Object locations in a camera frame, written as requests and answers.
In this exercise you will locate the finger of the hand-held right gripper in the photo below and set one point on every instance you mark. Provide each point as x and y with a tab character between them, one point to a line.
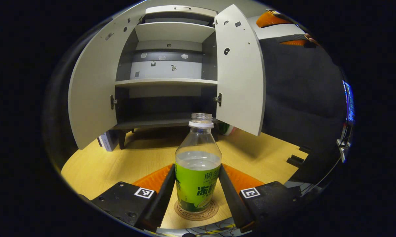
270	19
295	41

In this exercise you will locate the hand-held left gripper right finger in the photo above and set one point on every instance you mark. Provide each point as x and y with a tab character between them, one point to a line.
232	200

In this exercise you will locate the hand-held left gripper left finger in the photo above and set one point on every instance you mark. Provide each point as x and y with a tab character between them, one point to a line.
161	200

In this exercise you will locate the round brown coaster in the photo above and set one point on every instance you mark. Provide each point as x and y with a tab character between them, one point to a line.
211	214

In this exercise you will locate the clear bottle with green label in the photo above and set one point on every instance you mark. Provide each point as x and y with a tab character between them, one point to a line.
198	177

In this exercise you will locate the white cabinet door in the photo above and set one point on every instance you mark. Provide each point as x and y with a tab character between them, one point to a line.
239	82
92	82

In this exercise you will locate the grey and white cabinet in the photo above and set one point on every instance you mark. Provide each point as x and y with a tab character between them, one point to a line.
165	108

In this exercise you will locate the white cabinet shelf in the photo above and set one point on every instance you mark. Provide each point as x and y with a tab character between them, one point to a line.
171	31
165	82

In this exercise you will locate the white cabinet drawer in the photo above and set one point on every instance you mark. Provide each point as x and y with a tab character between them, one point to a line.
161	10

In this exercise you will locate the green and pink toy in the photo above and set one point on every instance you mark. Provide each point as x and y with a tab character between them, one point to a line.
226	129

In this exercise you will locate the black block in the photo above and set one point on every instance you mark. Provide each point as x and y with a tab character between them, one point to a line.
305	149
295	160

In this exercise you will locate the blue lit screen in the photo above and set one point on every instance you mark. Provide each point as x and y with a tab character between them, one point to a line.
348	102

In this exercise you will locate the small white box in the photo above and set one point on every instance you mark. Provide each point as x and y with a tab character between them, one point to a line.
108	140

